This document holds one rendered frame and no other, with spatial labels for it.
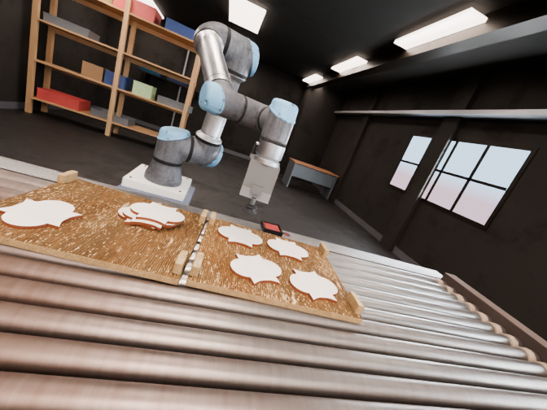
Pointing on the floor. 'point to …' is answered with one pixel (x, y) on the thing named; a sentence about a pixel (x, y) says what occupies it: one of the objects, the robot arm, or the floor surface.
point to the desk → (310, 176)
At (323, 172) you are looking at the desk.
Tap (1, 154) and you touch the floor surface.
